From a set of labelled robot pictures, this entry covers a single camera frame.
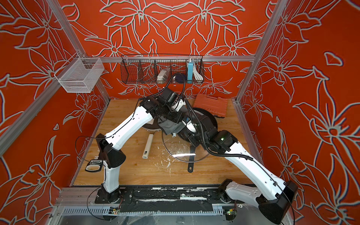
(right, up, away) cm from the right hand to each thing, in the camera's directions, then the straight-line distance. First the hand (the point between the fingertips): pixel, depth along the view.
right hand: (187, 131), depth 71 cm
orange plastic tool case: (+25, +14, +36) cm, 46 cm away
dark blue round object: (-4, +33, +25) cm, 42 cm away
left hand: (-2, +7, +4) cm, 9 cm away
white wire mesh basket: (-71, +35, +20) cm, 82 cm away
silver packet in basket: (-14, +36, +22) cm, 44 cm away
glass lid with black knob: (-3, -16, +20) cm, 25 cm away
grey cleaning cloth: (-10, +2, +1) cm, 10 cm away
